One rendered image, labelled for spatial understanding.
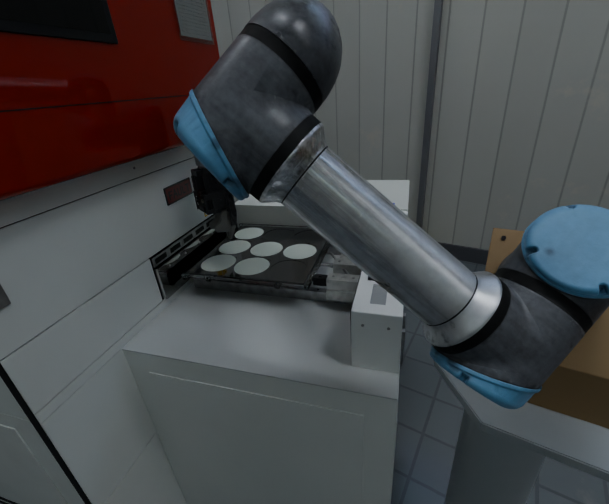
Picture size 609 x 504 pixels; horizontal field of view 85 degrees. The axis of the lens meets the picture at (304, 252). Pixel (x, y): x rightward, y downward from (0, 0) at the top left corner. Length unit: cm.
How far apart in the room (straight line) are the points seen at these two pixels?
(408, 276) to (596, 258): 20
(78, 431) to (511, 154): 258
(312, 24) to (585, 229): 37
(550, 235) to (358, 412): 46
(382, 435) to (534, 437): 26
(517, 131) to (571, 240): 219
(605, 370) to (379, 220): 45
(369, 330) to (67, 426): 63
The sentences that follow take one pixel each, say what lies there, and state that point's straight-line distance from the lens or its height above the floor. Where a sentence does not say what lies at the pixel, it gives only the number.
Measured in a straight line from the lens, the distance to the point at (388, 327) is 64.
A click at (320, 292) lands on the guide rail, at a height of 85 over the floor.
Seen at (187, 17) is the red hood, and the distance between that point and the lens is 108.
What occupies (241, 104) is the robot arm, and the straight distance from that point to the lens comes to 37.
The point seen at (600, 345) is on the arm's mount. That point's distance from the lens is 70.
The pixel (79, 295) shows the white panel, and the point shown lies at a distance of 81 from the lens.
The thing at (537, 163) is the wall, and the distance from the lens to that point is 268.
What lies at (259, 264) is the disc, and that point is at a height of 90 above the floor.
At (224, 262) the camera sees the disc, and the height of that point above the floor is 90.
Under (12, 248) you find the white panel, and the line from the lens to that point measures 73.
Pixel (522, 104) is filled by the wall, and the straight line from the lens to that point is 263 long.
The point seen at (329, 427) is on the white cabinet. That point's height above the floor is 70.
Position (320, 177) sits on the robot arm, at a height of 125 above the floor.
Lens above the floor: 134
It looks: 27 degrees down
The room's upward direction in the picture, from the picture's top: 5 degrees counter-clockwise
